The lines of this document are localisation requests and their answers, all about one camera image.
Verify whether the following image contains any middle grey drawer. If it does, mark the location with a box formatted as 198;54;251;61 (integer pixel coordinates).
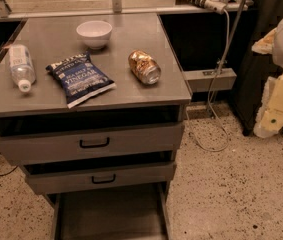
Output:
26;162;176;194

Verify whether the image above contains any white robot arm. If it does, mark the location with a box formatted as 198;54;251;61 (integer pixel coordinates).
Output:
252;19;283;138

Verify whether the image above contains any grey drawer cabinet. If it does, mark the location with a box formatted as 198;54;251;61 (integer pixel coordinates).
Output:
0;13;190;240

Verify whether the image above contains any clear plastic water bottle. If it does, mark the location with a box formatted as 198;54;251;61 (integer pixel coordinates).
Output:
8;44;36;93

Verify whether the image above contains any grey drawer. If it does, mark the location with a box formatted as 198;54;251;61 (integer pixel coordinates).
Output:
0;123;184;165
50;183;172;240
26;162;176;194

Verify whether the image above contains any dark cabinet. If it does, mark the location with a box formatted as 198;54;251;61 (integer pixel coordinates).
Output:
229;0;283;136

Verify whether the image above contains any bottom grey drawer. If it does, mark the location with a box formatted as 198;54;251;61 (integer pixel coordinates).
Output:
50;183;172;240

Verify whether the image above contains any blue chip bag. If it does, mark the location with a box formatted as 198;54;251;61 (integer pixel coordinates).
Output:
46;52;116;108

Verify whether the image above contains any white bowl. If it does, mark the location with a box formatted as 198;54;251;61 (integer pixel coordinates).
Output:
76;20;113;50

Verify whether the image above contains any top grey drawer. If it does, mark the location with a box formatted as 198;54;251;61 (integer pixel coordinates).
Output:
0;123;184;165

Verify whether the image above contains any gold soda can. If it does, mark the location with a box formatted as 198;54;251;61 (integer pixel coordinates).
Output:
128;50;161;85

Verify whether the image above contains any white cable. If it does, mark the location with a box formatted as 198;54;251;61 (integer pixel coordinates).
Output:
184;8;232;153

